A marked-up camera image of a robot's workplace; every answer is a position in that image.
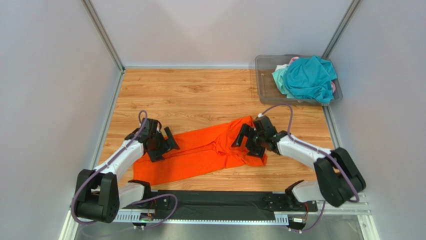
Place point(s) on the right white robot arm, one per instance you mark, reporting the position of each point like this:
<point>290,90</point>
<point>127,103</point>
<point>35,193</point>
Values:
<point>338,179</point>

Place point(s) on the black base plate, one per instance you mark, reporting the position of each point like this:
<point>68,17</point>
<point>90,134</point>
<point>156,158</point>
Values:
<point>222,205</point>

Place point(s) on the teal t shirt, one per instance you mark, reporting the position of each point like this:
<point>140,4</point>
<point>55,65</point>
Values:
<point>311,78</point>

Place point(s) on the mint green t shirt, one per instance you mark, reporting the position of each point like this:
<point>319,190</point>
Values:
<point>278,76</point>

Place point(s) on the orange t shirt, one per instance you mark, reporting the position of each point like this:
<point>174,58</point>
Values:
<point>202,151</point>

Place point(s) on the pink garment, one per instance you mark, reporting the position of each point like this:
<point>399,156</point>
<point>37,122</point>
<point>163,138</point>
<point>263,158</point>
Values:
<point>293,59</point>

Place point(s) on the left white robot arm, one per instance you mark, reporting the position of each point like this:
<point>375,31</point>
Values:
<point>98,198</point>

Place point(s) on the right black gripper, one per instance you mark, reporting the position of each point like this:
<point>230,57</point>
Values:
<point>248,143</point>

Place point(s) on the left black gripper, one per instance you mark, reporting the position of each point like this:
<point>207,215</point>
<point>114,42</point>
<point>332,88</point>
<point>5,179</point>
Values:
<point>157,155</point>

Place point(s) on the clear plastic bin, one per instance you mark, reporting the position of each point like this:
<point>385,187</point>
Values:
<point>267,90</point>

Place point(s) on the aluminium frame rail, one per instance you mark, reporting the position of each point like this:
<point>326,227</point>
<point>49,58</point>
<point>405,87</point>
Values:
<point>351,221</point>

